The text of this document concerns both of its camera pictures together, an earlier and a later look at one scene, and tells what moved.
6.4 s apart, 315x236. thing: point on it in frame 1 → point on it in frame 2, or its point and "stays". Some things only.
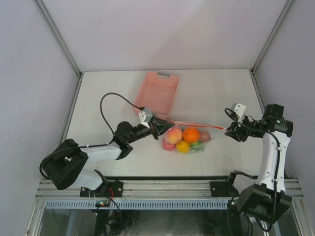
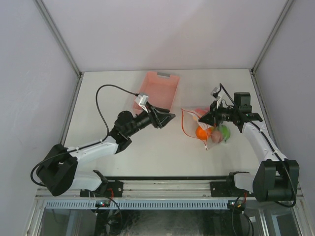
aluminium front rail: [150, 188] stays
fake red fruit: [168, 146] → [202, 112]
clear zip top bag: [187, 137] → [210, 136]
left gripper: [159, 126] → [159, 119]
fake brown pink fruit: [204, 136] → [216, 136]
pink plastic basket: [157, 94] stays
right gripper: [236, 132] → [212, 117]
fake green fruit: [197, 147] → [226, 132]
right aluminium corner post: [252, 70] stays
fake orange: [191, 135] → [203, 134]
